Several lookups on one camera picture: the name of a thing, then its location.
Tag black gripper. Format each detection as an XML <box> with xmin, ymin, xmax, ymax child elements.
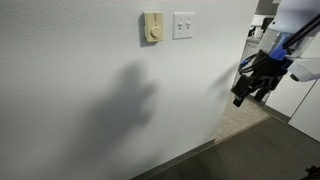
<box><xmin>232</xmin><ymin>50</ymin><xmax>288</xmax><ymax>107</ymax></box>

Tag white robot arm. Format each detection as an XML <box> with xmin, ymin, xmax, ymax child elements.
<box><xmin>231</xmin><ymin>0</ymin><xmax>320</xmax><ymax>107</ymax></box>

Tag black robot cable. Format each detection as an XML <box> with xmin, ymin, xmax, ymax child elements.
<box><xmin>237</xmin><ymin>13</ymin><xmax>320</xmax><ymax>75</ymax></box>

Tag white double light switch plate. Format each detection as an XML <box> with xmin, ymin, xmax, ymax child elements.
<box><xmin>173</xmin><ymin>12</ymin><xmax>195</xmax><ymax>40</ymax></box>

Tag beige wall thermostat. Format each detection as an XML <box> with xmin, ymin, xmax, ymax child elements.
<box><xmin>144</xmin><ymin>11</ymin><xmax>163</xmax><ymax>43</ymax></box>

